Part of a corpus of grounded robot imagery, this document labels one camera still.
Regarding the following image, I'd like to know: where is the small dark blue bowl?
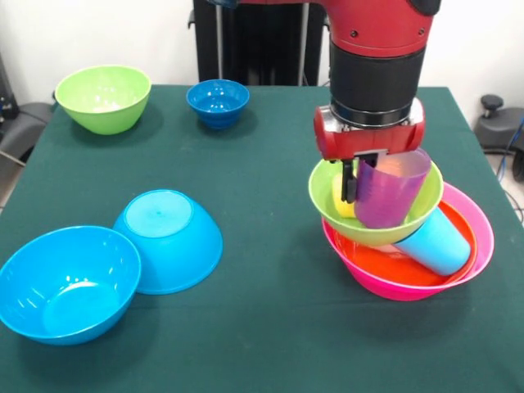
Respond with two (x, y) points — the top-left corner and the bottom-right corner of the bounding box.
(186, 79), (251, 130)

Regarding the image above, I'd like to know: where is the orange plastic bowl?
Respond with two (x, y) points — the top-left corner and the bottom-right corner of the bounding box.
(332, 202), (478, 287)

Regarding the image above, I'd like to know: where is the light blue plastic cup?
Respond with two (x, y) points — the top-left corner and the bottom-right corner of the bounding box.
(393, 206), (472, 277)

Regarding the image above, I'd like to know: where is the dark green tablecloth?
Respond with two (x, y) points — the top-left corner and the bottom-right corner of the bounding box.
(0, 84), (524, 393)

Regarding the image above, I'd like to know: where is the blue cable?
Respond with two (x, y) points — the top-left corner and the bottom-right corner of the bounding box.
(495, 116), (524, 182)

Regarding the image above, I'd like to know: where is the yellow plastic cup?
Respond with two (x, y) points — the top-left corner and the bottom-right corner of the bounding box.
(332, 174), (358, 219)

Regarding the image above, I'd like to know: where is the large pink plastic bowl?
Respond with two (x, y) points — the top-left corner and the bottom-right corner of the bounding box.
(321, 181), (495, 302)

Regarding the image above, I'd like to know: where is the light blue plastic bowl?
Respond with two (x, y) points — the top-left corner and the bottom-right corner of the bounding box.
(112, 188), (224, 296)
(0, 224), (142, 347)

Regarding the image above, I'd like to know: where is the purple plastic cup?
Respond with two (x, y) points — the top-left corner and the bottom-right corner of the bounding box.
(354, 148), (432, 230)

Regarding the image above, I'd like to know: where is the black equipment with knob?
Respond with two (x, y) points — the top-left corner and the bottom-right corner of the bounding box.
(473, 94), (524, 183)

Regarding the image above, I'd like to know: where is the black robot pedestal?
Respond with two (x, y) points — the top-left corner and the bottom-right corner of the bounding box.
(187, 0), (333, 86)

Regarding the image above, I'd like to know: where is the green plastic bowl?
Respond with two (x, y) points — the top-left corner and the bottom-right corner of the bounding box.
(55, 64), (152, 136)
(308, 157), (445, 248)

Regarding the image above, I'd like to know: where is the grey chair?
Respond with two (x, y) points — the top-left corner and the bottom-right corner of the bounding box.
(0, 102), (54, 167)

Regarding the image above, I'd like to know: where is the black device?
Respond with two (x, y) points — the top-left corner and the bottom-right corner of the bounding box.
(0, 52), (18, 124)

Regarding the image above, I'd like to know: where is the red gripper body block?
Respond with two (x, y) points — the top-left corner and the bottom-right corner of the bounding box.
(313, 97), (427, 162)

